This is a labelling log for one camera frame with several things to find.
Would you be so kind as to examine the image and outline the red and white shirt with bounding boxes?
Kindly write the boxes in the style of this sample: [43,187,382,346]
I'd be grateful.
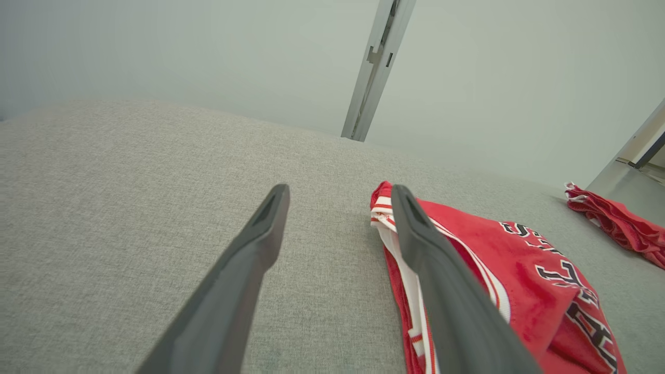
[565,182,665,270]

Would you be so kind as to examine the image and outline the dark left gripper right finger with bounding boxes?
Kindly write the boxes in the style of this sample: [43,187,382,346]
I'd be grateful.
[391,184,543,374]

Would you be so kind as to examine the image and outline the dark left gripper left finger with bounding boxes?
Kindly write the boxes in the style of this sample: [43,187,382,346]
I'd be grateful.
[136,183,290,374]

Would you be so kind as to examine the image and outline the red jersey white sleeves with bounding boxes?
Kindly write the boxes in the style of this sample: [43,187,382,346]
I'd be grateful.
[370,181,627,374]

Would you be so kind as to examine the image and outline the grey partition corner post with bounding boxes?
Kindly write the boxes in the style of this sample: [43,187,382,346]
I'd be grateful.
[586,99,665,193]

